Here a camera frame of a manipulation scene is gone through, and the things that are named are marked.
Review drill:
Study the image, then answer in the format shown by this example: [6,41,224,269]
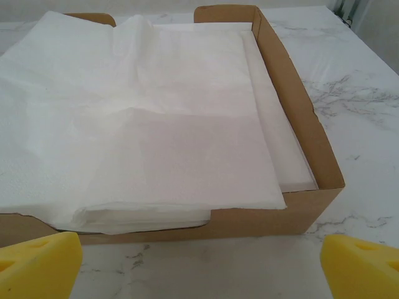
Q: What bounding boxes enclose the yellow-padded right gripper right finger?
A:
[320,235,399,299]

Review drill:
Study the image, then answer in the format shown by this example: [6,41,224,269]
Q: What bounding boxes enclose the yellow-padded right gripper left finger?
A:
[0,232,84,299]

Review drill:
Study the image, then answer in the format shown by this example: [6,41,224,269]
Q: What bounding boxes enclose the brown cardboard napkin tray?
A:
[0,5,346,245]

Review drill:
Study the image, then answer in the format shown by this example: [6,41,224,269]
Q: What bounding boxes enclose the white paper napkin stack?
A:
[74,21,319,236]

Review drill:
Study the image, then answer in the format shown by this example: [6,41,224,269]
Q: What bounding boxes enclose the right aluminium frame post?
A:
[333,0,355,31]

